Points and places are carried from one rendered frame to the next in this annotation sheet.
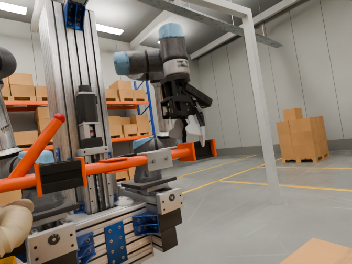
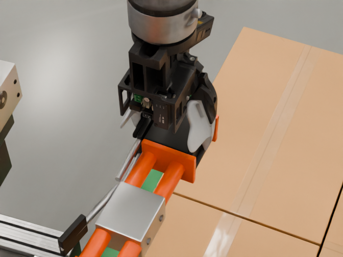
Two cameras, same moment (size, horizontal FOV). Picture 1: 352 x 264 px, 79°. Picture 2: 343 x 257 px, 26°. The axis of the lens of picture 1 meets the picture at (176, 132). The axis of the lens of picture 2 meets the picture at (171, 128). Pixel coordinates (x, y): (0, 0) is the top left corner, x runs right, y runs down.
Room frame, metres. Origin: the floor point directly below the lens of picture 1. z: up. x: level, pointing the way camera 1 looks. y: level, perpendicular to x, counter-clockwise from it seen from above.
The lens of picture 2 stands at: (0.11, 0.29, 1.95)
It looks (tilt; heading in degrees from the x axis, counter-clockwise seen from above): 50 degrees down; 327
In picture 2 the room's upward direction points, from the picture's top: straight up
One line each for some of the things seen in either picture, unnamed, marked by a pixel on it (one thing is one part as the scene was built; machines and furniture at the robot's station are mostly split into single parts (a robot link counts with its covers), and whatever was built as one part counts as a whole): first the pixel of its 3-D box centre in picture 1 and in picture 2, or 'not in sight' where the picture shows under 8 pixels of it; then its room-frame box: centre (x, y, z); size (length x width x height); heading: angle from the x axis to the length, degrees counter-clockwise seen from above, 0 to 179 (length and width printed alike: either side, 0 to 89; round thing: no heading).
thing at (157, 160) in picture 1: (154, 160); (131, 220); (0.56, 0.06, 1.19); 0.07 x 0.07 x 0.04; 33
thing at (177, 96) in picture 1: (178, 98); (162, 68); (0.62, -0.02, 1.35); 0.09 x 0.08 x 0.12; 123
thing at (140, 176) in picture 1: (146, 170); not in sight; (1.18, 0.19, 1.09); 0.15 x 0.15 x 0.10
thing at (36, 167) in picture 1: (60, 174); not in sight; (0.44, 0.25, 1.19); 0.10 x 0.08 x 0.06; 33
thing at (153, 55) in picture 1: (164, 59); not in sight; (0.72, 0.00, 1.51); 0.11 x 0.11 x 0.08; 8
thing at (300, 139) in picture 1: (301, 133); not in sight; (7.13, -4.11, 0.87); 1.20 x 1.01 x 1.74; 129
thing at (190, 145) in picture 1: (196, 150); (180, 140); (0.62, -0.05, 1.19); 0.08 x 0.07 x 0.05; 123
